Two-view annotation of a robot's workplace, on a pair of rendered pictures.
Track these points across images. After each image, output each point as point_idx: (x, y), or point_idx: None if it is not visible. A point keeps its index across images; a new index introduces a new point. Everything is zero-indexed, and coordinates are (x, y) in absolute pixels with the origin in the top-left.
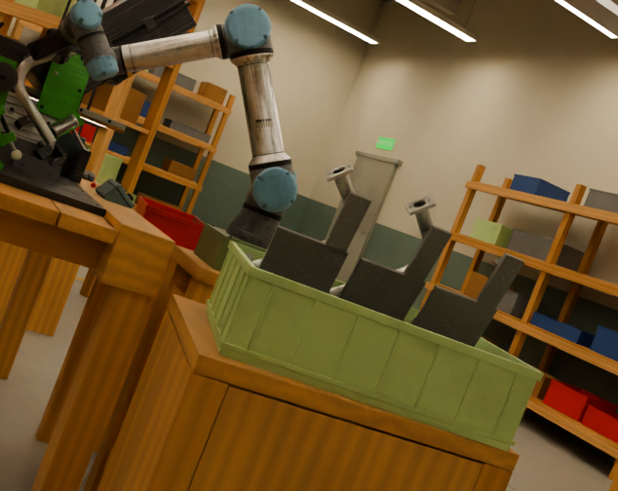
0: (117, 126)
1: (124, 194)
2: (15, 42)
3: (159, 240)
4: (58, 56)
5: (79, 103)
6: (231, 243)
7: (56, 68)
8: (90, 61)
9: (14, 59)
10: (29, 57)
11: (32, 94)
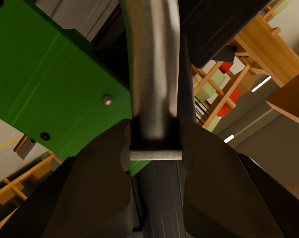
0: (23, 147)
1: None
2: (233, 30)
3: None
4: (78, 209)
5: (7, 122)
6: None
7: (120, 105)
8: None
9: (191, 7)
10: (171, 13)
11: (107, 27)
